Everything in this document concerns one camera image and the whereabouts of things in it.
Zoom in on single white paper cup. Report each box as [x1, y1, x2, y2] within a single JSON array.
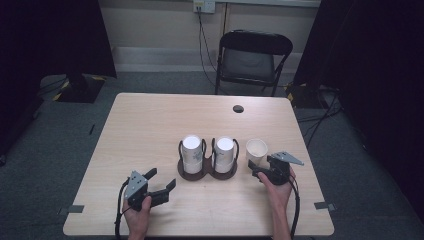
[[245, 138, 269, 167]]

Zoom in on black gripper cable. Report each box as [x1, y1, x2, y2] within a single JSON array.
[[113, 177, 131, 240], [287, 173, 302, 240]]

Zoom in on black floor cables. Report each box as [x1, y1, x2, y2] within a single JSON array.
[[295, 85, 345, 149], [38, 77, 69, 98]]

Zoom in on black stand base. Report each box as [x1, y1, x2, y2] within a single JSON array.
[[285, 82, 331, 110], [52, 73, 107, 104]]

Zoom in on white wall socket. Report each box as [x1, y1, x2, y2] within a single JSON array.
[[192, 0, 217, 15]]

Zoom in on person's left hand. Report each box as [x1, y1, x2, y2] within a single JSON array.
[[121, 195, 153, 236]]

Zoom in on stack of white paper cups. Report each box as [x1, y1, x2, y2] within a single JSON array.
[[181, 134, 205, 175], [213, 135, 236, 175]]

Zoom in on black folding chair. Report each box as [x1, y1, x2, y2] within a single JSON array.
[[214, 29, 295, 98]]

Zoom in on black curtain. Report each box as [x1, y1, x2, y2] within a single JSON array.
[[0, 0, 118, 158], [292, 0, 424, 212]]

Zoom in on thin black wall cable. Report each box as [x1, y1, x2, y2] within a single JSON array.
[[222, 2, 229, 36]]

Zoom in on person's right hand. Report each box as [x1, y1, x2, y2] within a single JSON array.
[[256, 165, 297, 212]]

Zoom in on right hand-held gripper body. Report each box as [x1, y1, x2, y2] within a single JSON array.
[[264, 150, 305, 187]]

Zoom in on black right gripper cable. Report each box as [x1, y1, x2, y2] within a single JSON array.
[[287, 173, 302, 240]]

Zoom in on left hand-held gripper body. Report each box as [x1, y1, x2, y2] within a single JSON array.
[[123, 169, 158, 213]]

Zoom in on black socket cable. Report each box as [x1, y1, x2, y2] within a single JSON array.
[[197, 9, 218, 88]]

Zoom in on dark brown double cup holder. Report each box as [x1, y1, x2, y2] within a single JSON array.
[[176, 137, 241, 182]]

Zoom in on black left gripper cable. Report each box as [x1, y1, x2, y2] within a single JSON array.
[[113, 177, 131, 240]]

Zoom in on grey tape strip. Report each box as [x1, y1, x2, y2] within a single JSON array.
[[313, 201, 337, 212], [58, 204, 86, 216]]

